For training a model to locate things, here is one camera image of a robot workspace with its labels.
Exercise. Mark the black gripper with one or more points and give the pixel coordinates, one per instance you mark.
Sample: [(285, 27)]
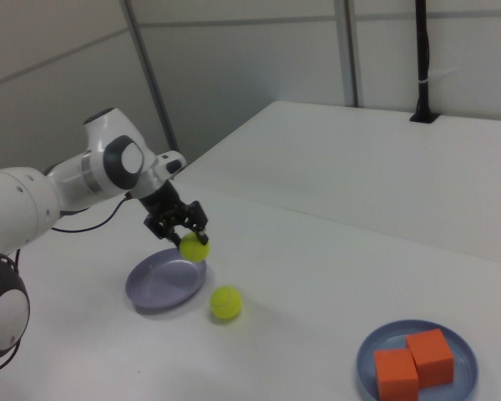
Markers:
[(160, 200)]

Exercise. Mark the black pole with clamp base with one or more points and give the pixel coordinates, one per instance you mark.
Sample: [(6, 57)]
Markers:
[(421, 62)]

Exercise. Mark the white office partition panel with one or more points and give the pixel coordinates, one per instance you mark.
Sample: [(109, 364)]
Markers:
[(254, 62), (46, 42)]

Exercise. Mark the purple plate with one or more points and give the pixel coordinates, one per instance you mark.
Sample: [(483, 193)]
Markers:
[(163, 284)]

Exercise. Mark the blue plate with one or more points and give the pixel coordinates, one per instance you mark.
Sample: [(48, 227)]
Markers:
[(367, 359)]

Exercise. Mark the yellow-green tennis ball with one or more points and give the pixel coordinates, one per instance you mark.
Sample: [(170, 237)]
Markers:
[(226, 303), (195, 249)]

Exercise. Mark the orange foam cube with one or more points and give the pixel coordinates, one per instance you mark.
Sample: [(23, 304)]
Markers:
[(396, 376), (434, 355)]

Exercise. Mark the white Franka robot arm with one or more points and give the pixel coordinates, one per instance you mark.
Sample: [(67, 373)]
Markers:
[(16, 200)]

